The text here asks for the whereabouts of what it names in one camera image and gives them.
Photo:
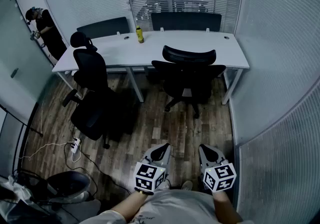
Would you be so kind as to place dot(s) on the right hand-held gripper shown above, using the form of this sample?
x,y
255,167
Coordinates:
x,y
220,176

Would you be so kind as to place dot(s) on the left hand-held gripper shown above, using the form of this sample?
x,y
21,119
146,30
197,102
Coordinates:
x,y
150,175

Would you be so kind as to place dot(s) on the black mesh office chair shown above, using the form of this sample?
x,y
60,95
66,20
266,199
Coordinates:
x,y
188,75

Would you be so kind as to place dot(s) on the person's right forearm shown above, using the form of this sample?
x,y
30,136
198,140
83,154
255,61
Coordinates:
x,y
225,208

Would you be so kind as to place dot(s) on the person's left forearm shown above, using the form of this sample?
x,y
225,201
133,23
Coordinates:
x,y
130,205

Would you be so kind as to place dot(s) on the black headrest office chair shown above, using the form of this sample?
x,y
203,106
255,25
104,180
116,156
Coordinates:
x,y
90,72

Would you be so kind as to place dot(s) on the black wristband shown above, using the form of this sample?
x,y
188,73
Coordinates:
x,y
143,192

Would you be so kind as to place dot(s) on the person's left shoe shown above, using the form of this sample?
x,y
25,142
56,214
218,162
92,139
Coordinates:
x,y
165,185

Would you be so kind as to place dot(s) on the person's shoe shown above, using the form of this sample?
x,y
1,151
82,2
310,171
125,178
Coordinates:
x,y
187,185
165,185

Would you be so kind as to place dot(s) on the person's right shoe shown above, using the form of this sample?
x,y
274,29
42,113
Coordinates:
x,y
187,185

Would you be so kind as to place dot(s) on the person's light grey shirt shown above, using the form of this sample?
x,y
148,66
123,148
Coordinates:
x,y
180,208

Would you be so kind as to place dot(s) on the white power strip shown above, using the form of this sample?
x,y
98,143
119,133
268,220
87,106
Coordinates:
x,y
75,145

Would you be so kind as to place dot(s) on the white table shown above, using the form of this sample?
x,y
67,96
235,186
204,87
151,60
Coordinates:
x,y
190,42

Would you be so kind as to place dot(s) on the black stand pole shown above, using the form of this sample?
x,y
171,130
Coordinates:
x,y
22,123

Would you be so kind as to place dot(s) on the clear plastic bag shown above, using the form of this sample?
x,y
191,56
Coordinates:
x,y
12,190

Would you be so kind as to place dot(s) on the yellow bottle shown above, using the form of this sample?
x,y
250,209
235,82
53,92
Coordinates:
x,y
139,34

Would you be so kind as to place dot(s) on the dark desk divider panel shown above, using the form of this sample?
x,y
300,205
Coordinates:
x,y
186,21
105,27

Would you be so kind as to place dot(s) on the dark wall switch plate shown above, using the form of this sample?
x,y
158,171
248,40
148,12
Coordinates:
x,y
14,73

